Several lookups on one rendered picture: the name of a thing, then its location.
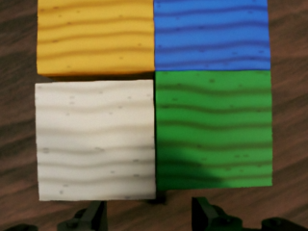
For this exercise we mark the yellow cube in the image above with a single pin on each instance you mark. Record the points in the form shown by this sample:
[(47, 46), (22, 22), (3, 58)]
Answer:
[(96, 40)]

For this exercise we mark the green cube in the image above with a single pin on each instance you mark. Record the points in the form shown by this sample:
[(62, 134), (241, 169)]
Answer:
[(212, 129)]

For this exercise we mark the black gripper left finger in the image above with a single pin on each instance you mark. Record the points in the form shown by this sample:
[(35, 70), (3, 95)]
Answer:
[(93, 218)]

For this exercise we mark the blue cube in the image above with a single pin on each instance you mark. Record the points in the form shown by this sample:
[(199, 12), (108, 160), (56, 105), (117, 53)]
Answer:
[(211, 35)]

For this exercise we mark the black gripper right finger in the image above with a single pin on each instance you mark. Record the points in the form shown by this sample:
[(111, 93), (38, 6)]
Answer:
[(203, 214)]

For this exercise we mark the white cube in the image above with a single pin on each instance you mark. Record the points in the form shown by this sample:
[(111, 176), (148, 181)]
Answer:
[(95, 140)]

